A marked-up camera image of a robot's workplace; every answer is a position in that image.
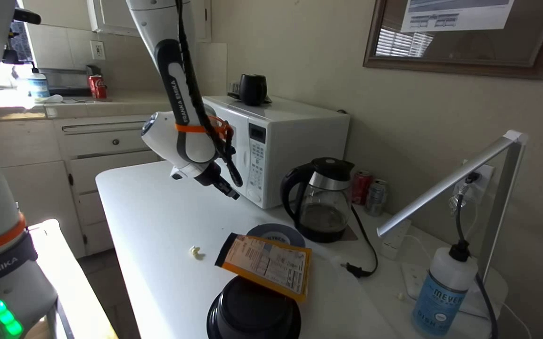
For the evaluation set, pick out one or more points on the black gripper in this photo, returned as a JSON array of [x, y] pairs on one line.
[[208, 173]]

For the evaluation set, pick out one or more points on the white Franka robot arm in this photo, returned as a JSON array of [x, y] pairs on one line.
[[188, 147]]

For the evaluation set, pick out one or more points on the white microwave body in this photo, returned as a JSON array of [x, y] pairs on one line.
[[303, 143]]

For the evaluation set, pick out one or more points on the orange popcorn packet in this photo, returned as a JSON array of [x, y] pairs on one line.
[[272, 263]]

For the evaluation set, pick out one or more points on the black electric kettle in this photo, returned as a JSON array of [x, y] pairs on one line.
[[321, 199]]

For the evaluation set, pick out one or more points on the black mug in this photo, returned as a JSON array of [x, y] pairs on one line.
[[254, 88]]

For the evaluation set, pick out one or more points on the black round bowl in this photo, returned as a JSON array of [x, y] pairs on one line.
[[254, 312]]

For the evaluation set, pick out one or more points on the red drink can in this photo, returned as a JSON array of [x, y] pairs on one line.
[[361, 186]]

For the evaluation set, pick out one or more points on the white kitchen base cabinets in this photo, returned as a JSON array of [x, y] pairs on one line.
[[103, 141]]

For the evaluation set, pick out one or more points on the silver drink can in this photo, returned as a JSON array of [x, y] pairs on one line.
[[378, 198]]

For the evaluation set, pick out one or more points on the red can on counter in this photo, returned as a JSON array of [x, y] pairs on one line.
[[97, 86]]

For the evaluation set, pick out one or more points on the black countertop appliance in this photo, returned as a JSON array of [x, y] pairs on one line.
[[67, 81]]

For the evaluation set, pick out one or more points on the clear water bottle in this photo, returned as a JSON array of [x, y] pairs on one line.
[[39, 85]]

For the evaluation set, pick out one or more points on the white desk lamp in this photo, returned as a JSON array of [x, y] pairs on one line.
[[448, 181]]

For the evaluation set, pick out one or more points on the blue soap bottle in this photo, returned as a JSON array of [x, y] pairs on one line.
[[442, 294]]

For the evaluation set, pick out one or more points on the grey duct tape roll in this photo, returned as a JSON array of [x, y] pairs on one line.
[[278, 230]]

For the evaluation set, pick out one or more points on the white wall switch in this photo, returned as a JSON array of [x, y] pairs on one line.
[[97, 51]]

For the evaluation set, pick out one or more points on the white wall cabinet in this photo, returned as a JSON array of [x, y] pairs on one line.
[[114, 15]]

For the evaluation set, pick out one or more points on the white wall outlet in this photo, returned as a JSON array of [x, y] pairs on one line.
[[482, 188]]

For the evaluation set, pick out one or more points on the brown framed wall picture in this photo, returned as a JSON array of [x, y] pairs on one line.
[[472, 53]]

